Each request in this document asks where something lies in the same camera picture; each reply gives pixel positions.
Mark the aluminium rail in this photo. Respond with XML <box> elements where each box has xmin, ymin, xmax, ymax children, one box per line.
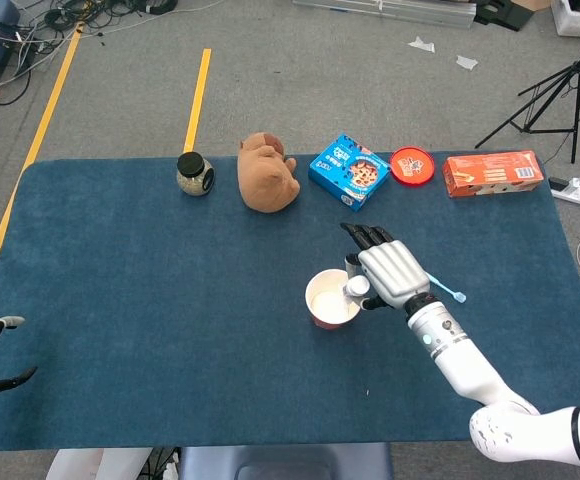
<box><xmin>292</xmin><ymin>0</ymin><xmax>479</xmax><ymax>30</ymax></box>

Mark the blue cookie box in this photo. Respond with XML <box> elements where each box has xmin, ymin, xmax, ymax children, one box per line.
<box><xmin>308</xmin><ymin>133</ymin><xmax>391</xmax><ymax>212</ymax></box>

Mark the orange snack carton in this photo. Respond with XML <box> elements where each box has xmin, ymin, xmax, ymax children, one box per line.
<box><xmin>442</xmin><ymin>150</ymin><xmax>546</xmax><ymax>199</ymax></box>

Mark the red paper cup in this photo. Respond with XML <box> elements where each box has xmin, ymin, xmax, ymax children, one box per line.
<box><xmin>304</xmin><ymin>268</ymin><xmax>365</xmax><ymax>331</ymax></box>

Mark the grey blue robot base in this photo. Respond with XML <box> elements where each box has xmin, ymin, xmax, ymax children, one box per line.
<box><xmin>177</xmin><ymin>442</ymin><xmax>394</xmax><ymax>480</ymax></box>

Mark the red round lid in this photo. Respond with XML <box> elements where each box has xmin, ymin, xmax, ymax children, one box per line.
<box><xmin>388</xmin><ymin>145</ymin><xmax>437</xmax><ymax>188</ymax></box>

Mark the light blue toothbrush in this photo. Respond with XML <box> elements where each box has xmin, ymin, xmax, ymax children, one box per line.
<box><xmin>427</xmin><ymin>273</ymin><xmax>468</xmax><ymax>305</ymax></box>

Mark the white power strip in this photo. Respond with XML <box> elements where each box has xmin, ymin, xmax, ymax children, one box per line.
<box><xmin>548</xmin><ymin>176</ymin><xmax>580</xmax><ymax>209</ymax></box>

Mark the black floor cable bundle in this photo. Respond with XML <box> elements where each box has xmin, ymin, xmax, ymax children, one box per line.
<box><xmin>19</xmin><ymin>0</ymin><xmax>179</xmax><ymax>31</ymax></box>

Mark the white storage box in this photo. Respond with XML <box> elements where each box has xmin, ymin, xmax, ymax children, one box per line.
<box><xmin>549</xmin><ymin>0</ymin><xmax>580</xmax><ymax>37</ymax></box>

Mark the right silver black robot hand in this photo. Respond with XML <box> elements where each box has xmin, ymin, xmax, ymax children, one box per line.
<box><xmin>339</xmin><ymin>222</ymin><xmax>431</xmax><ymax>311</ymax></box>

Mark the glass jar with black lid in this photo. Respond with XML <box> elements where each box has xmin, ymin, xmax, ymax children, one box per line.
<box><xmin>175</xmin><ymin>152</ymin><xmax>216</xmax><ymax>197</ymax></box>

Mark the brown plush toy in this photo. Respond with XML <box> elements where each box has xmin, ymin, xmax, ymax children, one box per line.
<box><xmin>237</xmin><ymin>132</ymin><xmax>302</xmax><ymax>215</ymax></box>

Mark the white toothpaste tube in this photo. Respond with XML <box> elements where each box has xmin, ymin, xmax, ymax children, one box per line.
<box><xmin>342</xmin><ymin>274</ymin><xmax>372</xmax><ymax>304</ymax></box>

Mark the black tripod stand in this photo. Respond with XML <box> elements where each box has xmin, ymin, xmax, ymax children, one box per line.
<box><xmin>474</xmin><ymin>24</ymin><xmax>580</xmax><ymax>165</ymax></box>

